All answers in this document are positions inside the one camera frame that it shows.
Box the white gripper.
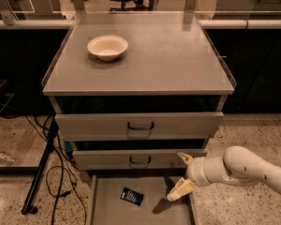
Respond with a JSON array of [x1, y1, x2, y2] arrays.
[[167, 152, 211, 202]]

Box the blue rxbar wrapper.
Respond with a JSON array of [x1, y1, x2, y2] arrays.
[[120, 187, 144, 206]]

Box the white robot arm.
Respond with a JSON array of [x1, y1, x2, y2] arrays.
[[167, 146, 281, 202]]

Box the middle grey drawer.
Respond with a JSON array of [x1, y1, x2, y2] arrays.
[[73, 149, 207, 170]]

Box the bottom open grey drawer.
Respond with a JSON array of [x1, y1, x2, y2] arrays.
[[86, 169, 199, 225]]

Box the top grey drawer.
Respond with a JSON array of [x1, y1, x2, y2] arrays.
[[55, 112, 223, 142]]

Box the grey drawer cabinet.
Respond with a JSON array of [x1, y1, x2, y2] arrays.
[[41, 11, 238, 225]]

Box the white bowl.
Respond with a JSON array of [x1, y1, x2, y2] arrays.
[[87, 35, 128, 62]]

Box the clear plastic bottle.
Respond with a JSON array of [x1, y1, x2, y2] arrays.
[[0, 151, 14, 164]]

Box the black floor cable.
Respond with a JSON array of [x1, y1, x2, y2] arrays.
[[24, 114, 88, 225]]

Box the white horizontal rail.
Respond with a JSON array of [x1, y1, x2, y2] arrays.
[[0, 18, 281, 30]]

